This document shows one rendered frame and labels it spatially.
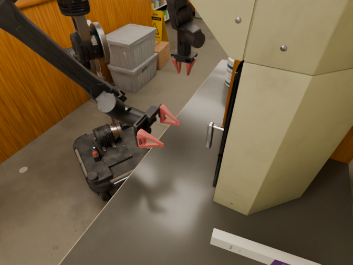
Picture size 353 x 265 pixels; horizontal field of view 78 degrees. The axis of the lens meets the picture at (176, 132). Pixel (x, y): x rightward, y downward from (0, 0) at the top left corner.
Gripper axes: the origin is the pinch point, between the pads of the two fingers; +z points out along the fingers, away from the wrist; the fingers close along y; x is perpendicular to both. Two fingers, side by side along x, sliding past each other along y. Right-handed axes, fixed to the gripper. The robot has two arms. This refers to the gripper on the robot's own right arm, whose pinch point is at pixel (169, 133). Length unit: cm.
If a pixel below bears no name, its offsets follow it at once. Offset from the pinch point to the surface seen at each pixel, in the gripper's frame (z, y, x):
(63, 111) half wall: -172, 63, 124
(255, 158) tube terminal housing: 24.1, -2.2, -7.4
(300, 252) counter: 45.1, -6.9, 16.1
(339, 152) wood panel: 52, 34, 14
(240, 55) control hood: 14.2, -1.0, -29.5
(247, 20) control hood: 13.7, -0.6, -35.1
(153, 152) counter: -9.6, 4.2, 21.0
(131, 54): -131, 143, 82
